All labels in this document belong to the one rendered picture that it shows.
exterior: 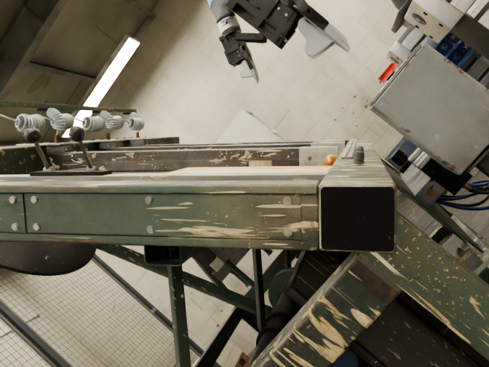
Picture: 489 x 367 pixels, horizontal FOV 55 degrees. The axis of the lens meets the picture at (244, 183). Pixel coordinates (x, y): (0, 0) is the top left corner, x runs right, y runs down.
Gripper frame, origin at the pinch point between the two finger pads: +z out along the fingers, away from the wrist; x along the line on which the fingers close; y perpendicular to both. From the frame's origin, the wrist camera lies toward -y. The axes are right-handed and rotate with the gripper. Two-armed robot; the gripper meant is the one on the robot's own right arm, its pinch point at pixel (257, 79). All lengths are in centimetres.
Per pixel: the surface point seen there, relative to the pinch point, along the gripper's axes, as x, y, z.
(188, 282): -2, 58, 61
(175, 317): 86, 24, 53
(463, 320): 97, -26, 66
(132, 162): 17, 51, 10
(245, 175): 72, 2, 32
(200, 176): 72, 12, 28
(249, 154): 18.2, 10.3, 25.0
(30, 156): 22, 85, -6
